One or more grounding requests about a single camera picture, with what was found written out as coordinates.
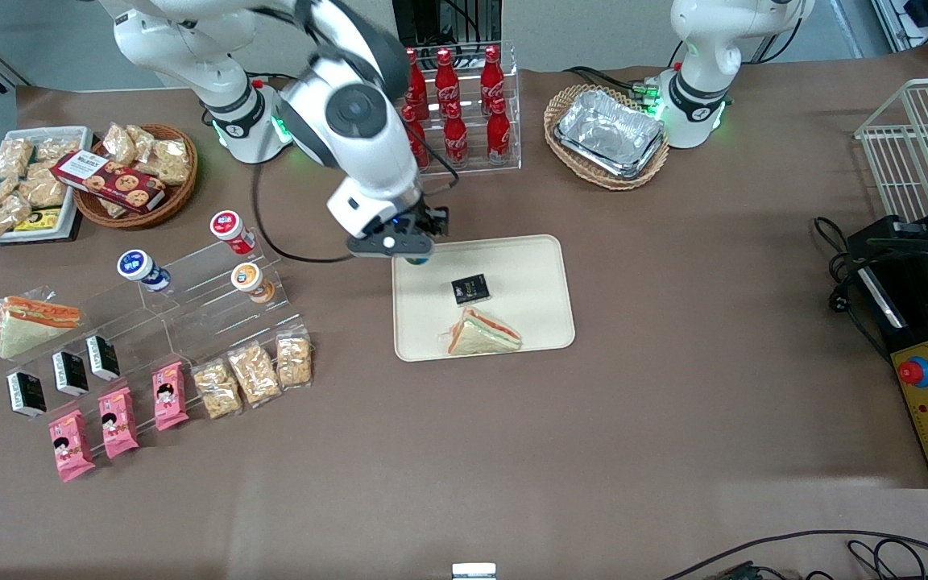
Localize orange cap gum bottle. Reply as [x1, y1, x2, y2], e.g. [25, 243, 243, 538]
[230, 263, 277, 305]

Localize beige plastic tray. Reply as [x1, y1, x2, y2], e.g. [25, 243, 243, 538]
[391, 234, 577, 363]

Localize red cap gum bottle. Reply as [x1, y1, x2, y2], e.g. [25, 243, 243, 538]
[209, 210, 258, 257]

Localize blue cap gum bottle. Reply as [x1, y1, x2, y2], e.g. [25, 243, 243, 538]
[116, 249, 173, 293]

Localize small black snack packet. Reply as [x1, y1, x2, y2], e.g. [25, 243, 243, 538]
[451, 274, 492, 308]

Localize red cola bottle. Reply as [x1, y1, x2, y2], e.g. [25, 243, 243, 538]
[402, 105, 431, 172]
[441, 101, 470, 169]
[405, 47, 429, 122]
[434, 48, 462, 120]
[485, 97, 512, 167]
[479, 44, 506, 114]

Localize clear acrylic bottle rack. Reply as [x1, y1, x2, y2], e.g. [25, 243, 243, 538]
[387, 40, 524, 180]

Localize small wrapped triangle sandwich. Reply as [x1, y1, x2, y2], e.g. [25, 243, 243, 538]
[441, 307, 524, 358]

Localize clear bag of rice crisps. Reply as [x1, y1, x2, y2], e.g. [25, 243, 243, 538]
[226, 342, 282, 409]
[274, 333, 314, 392]
[191, 358, 245, 421]

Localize red emergency stop button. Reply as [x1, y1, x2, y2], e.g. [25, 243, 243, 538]
[897, 355, 928, 390]

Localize clear acrylic tiered stand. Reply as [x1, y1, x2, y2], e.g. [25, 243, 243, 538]
[0, 232, 312, 476]

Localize light wicker basket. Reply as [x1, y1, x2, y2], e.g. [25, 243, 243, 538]
[543, 84, 672, 193]

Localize brown wicker basket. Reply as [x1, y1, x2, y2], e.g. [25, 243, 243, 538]
[72, 123, 200, 230]

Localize black equipment rack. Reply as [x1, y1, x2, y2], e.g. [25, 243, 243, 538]
[391, 0, 504, 51]

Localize stack of foil trays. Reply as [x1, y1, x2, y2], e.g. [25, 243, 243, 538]
[553, 88, 667, 180]

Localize pink cartoon snack packet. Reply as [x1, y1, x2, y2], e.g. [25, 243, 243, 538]
[97, 387, 141, 461]
[48, 409, 97, 483]
[151, 361, 191, 433]

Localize red cookie box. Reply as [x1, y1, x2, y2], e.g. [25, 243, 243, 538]
[50, 150, 168, 215]

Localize black and white small box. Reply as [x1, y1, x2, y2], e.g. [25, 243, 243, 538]
[6, 371, 48, 419]
[85, 334, 122, 383]
[52, 350, 91, 398]

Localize white rectangular dish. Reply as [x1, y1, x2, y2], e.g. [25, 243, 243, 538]
[0, 126, 95, 243]

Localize yellow and black packet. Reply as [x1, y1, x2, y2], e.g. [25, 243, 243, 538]
[13, 207, 63, 234]

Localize large wrapped triangle sandwich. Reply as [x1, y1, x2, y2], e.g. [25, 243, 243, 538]
[0, 295, 83, 360]

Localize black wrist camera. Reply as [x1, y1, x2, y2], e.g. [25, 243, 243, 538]
[408, 205, 450, 239]

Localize white wire basket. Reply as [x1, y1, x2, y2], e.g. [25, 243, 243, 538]
[854, 77, 928, 224]

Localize black power cable with plug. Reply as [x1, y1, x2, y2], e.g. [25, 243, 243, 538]
[814, 215, 893, 359]

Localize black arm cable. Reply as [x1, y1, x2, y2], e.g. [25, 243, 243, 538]
[251, 121, 460, 265]

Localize metal frame shelf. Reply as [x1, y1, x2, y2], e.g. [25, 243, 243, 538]
[869, 0, 928, 59]

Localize black cables at arm base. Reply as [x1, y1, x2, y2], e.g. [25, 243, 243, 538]
[564, 39, 686, 104]

